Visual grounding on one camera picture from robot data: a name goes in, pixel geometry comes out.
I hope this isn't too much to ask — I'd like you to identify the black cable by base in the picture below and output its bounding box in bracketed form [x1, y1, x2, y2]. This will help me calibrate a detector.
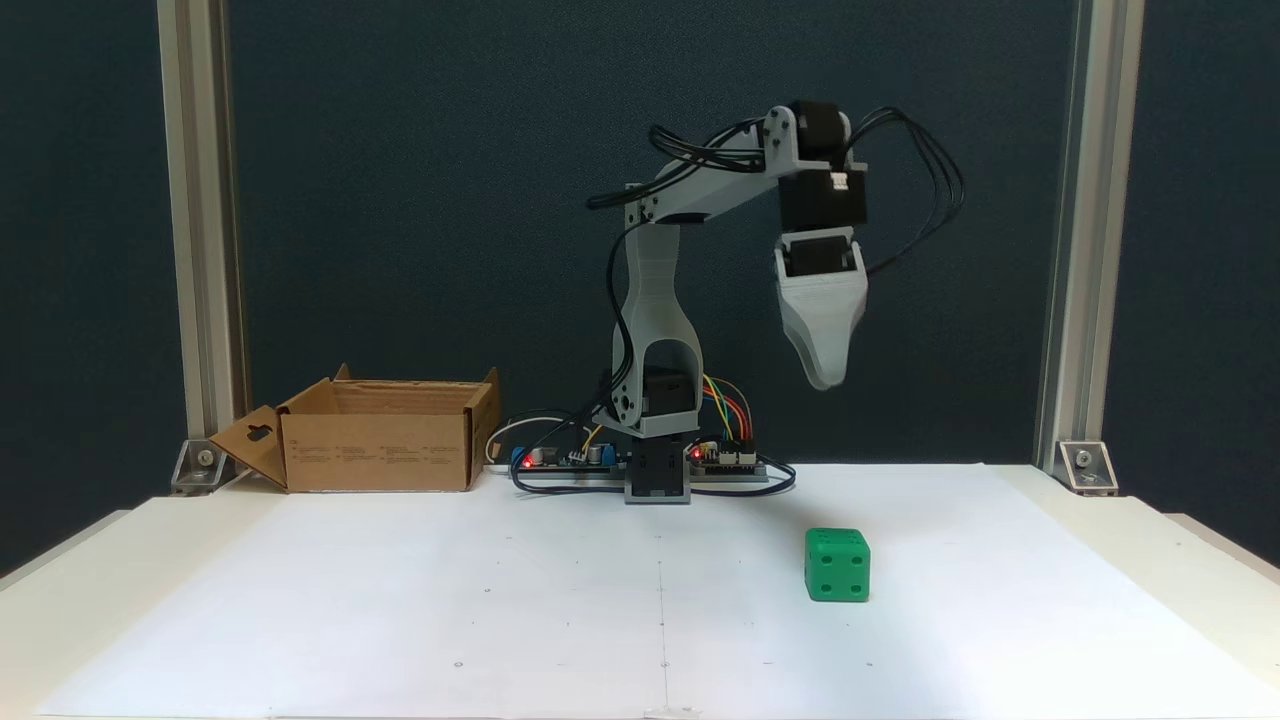
[509, 452, 799, 499]

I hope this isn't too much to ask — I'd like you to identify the green jumper wire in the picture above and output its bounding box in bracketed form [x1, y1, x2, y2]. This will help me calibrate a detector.
[702, 384, 735, 443]

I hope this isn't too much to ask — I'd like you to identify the aluminium frame post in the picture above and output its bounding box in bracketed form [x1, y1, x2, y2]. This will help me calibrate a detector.
[1035, 0, 1147, 471]
[156, 0, 251, 467]

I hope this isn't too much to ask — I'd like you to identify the black servo cable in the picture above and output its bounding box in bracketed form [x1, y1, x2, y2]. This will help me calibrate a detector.
[585, 117, 777, 213]
[858, 106, 967, 278]

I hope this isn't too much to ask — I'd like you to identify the white wire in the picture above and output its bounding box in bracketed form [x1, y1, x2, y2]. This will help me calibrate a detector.
[485, 414, 570, 467]

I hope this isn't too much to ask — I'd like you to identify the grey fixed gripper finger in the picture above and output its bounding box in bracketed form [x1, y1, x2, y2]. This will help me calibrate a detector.
[780, 299, 866, 392]

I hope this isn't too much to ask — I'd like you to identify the metal corner bracket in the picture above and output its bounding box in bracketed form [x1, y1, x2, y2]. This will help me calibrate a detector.
[1057, 439, 1120, 498]
[169, 437, 242, 498]

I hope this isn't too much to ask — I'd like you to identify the blue circuit board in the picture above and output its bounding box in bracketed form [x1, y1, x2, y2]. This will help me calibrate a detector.
[509, 442, 627, 480]

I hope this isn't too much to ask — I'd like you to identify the red jumper wire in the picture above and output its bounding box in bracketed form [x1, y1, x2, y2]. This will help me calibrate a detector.
[714, 392, 751, 447]

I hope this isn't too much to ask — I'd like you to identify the circuit board with jumper wires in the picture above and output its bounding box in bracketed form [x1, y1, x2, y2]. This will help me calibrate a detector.
[690, 438, 770, 483]

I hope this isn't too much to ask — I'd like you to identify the brown cardboard box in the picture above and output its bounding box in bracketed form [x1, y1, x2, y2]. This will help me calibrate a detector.
[208, 364, 501, 494]

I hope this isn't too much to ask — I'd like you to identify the yellow jumper wire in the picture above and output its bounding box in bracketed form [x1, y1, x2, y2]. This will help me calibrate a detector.
[704, 378, 737, 443]

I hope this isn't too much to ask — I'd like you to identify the green die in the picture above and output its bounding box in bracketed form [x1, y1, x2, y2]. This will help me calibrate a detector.
[804, 528, 872, 604]

